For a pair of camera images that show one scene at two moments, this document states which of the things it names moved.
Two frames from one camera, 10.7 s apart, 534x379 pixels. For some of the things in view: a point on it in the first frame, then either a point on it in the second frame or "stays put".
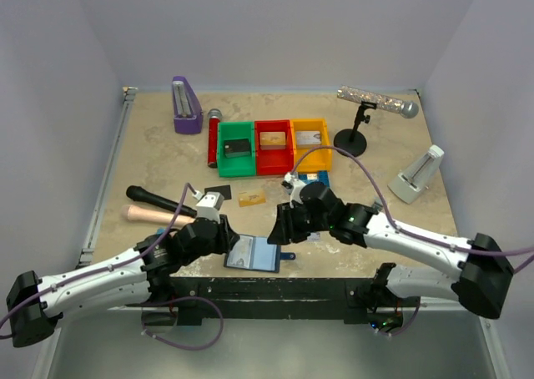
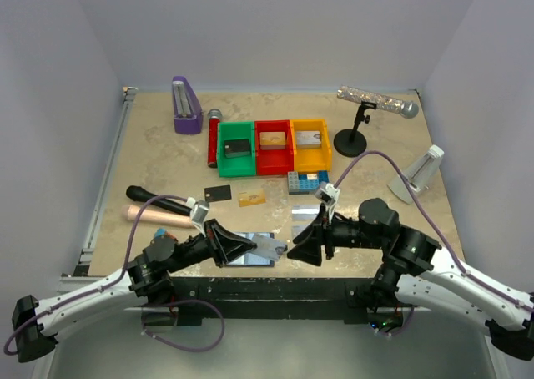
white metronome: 415,178 stays put
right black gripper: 280,234 -> 309,247
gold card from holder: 252,198 stays put
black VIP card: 225,191 stays put
